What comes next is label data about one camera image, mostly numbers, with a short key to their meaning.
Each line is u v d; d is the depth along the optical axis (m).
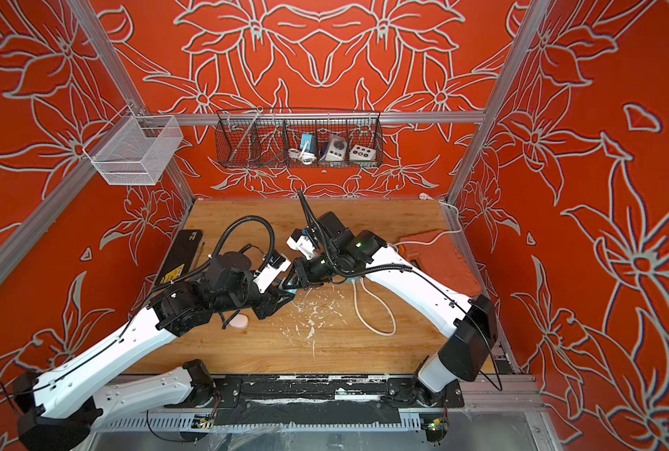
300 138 0.83
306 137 0.84
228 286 0.51
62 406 0.38
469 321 0.41
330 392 0.74
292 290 0.66
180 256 1.01
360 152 0.95
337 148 0.91
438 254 0.97
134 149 0.90
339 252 0.55
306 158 0.85
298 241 0.65
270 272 0.58
